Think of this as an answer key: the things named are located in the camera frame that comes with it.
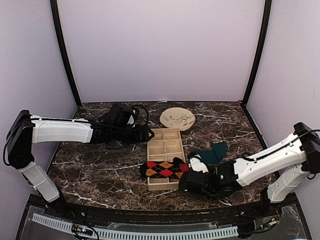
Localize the dark green sock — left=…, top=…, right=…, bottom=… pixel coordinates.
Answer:
left=190, top=141, right=228, bottom=165

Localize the black corner frame post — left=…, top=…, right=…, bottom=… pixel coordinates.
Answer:
left=49, top=0, right=82, bottom=108
left=241, top=0, right=273, bottom=108

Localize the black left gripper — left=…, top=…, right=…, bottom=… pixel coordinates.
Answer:
left=112, top=123, right=155, bottom=145

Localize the wooden compartment box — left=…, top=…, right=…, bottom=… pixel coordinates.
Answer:
left=147, top=128, right=186, bottom=191

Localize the bird pattern ceramic plate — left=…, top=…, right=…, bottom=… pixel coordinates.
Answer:
left=159, top=107, right=196, bottom=131

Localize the black left corner frame post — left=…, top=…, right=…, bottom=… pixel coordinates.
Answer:
left=49, top=0, right=82, bottom=108

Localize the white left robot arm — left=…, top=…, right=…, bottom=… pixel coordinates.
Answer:
left=2, top=110, right=155, bottom=218

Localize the white slotted cable duct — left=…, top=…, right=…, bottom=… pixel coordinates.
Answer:
left=31, top=213, right=239, bottom=240

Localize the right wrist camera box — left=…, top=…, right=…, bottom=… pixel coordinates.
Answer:
left=188, top=154, right=209, bottom=174

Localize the black right corner frame post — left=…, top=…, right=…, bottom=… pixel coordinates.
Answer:
left=241, top=0, right=273, bottom=108

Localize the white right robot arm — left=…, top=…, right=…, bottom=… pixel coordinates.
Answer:
left=178, top=122, right=320, bottom=217

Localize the black red yellow argyle sock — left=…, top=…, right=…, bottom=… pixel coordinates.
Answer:
left=139, top=157, right=190, bottom=180

